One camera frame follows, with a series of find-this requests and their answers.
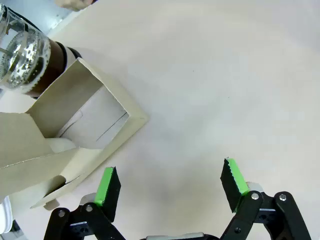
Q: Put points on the person's hand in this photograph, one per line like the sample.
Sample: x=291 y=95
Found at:
x=72 y=3

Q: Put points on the white plastic object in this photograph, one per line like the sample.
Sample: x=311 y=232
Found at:
x=5 y=215

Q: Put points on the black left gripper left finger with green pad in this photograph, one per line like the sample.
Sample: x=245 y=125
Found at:
x=107 y=190

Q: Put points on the glass french press with coffee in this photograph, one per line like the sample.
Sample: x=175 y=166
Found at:
x=27 y=55

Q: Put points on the beige cardboard box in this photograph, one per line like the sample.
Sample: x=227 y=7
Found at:
x=80 y=82

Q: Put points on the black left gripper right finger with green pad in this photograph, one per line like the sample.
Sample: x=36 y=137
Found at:
x=235 y=182

